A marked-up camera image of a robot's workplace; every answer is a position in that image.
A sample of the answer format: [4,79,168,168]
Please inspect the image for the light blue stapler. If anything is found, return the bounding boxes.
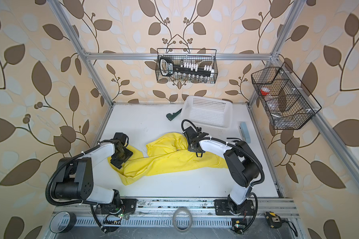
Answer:
[239,122,251,144]

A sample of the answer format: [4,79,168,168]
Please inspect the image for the white plastic laundry basket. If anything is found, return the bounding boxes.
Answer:
[180,96,233,128]

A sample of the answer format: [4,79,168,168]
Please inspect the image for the clear tape roll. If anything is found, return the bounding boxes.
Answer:
[172,208,193,233]

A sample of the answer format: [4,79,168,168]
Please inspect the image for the black wire basket right wall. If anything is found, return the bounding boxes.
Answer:
[252,63,322,130]

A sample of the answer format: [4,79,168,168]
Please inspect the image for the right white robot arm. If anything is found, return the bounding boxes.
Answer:
[181,125,265,215]

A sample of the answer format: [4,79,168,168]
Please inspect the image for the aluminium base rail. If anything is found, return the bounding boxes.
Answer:
[52,196,301,229]

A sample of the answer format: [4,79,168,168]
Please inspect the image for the red item in basket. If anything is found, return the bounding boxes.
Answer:
[260,87,271,97]

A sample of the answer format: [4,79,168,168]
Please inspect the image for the yellow trousers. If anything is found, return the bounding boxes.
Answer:
[111,132,227,185]

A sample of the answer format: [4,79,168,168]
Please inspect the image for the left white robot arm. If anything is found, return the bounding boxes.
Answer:
[45,132,133,213]

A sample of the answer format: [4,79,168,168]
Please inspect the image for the dark green pipe wrench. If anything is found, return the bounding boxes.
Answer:
[166,109,182,121]

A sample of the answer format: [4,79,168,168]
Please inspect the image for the yellow tape measure front rail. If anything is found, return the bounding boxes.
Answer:
[265,212,284,229]

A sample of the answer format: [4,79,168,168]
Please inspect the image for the black tape roll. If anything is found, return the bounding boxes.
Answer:
[49,211,77,234]

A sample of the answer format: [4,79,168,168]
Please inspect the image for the black wire basket back wall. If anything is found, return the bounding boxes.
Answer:
[155,47,218,84]

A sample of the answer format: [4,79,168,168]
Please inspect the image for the black tool in basket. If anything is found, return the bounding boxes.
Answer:
[158,56,216,77]

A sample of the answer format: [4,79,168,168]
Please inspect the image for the aluminium frame post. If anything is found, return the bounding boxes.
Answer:
[242,1,306,98]

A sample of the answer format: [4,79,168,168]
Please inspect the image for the black wire basket wall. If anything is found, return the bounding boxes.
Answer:
[252,63,322,130]
[155,47,218,84]

